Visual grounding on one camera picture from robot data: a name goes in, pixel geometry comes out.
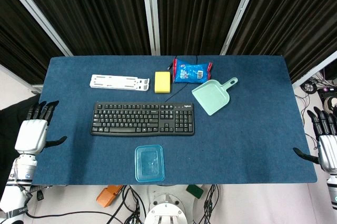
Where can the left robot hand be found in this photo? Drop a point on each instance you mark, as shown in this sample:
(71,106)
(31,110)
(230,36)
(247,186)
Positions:
(30,134)

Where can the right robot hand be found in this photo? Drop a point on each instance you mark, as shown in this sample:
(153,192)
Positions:
(326,142)

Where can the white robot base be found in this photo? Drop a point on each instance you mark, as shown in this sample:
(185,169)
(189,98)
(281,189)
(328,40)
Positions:
(166,209)

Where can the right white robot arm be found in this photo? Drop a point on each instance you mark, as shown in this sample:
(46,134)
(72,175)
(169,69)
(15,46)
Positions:
(332,197)

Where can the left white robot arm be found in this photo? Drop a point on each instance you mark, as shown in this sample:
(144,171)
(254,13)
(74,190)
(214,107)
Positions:
(16,181)

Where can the black computer keyboard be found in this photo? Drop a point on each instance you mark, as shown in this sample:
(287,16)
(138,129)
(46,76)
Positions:
(143,119)

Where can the blue felt table mat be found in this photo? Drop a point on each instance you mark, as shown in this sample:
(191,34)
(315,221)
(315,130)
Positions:
(79,155)

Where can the orange device on floor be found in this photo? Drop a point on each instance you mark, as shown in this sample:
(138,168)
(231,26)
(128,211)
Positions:
(108,195)

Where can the white folding laptop stand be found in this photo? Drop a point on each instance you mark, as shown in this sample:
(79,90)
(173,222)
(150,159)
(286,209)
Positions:
(119,82)

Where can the blue transparent container lid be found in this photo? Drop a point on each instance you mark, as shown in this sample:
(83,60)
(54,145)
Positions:
(149,163)

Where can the mint green dustpan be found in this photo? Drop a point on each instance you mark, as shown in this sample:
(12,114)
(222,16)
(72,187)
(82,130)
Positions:
(212,97)

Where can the green block on floor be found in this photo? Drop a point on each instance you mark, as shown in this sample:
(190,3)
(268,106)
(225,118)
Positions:
(194,190)

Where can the black pleated curtain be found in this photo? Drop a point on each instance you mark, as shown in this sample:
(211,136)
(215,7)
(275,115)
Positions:
(100,10)

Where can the yellow sponge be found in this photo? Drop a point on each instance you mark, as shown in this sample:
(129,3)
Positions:
(162,82)

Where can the blue snack bag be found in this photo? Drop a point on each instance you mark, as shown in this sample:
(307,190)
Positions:
(190,72)

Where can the white frame post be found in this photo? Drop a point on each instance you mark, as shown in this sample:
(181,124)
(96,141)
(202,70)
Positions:
(34,10)
(150,10)
(241,13)

